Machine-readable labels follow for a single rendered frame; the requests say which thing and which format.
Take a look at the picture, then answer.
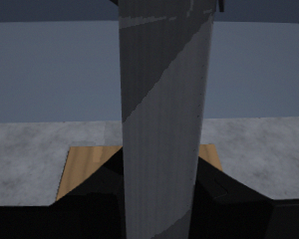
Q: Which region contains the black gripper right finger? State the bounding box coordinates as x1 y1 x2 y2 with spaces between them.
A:
187 157 299 239

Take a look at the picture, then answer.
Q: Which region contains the light brown wooden board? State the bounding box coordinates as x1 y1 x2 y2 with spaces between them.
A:
56 144 223 202

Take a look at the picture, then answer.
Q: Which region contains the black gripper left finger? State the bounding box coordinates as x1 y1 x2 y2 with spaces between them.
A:
0 148 127 239

